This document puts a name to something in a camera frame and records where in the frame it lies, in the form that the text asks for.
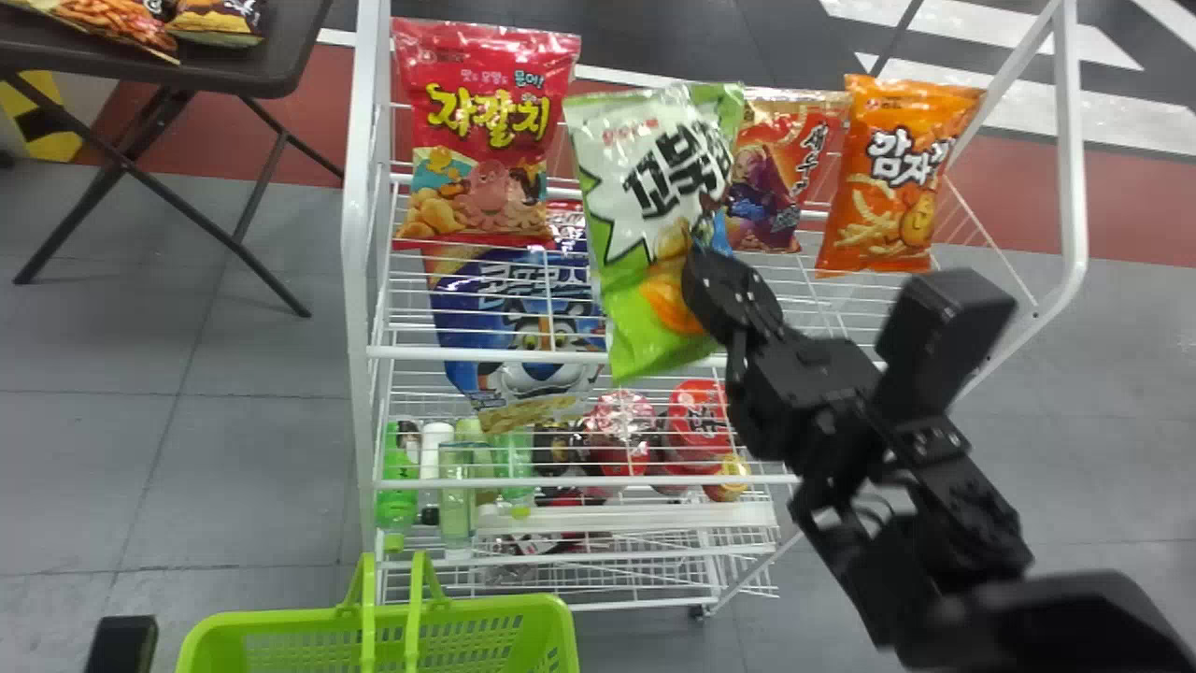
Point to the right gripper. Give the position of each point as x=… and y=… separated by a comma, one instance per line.
x=804, y=402

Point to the green snack packet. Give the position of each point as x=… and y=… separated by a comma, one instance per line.
x=645, y=187

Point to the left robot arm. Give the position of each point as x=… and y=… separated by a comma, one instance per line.
x=121, y=647

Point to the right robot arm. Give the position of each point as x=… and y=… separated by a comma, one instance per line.
x=972, y=551

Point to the red snack packet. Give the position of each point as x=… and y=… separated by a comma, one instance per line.
x=486, y=112
x=785, y=168

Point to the yellow can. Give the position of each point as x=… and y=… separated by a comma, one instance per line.
x=727, y=479

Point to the orange snack packet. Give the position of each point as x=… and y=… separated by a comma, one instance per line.
x=897, y=178
x=112, y=21

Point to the blue cereal bag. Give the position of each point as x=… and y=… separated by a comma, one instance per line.
x=509, y=299

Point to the white bottle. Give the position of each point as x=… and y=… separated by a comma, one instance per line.
x=435, y=458

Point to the pale green bottle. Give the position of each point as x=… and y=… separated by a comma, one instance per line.
x=457, y=505

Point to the green basket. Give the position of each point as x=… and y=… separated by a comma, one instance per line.
x=374, y=645

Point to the dark side table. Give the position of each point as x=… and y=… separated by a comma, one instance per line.
x=234, y=70

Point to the yellow snack packet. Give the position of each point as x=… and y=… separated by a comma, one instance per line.
x=217, y=21

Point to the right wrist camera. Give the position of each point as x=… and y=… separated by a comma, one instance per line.
x=944, y=336

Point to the yellow black striped post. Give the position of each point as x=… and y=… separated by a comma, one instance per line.
x=42, y=126

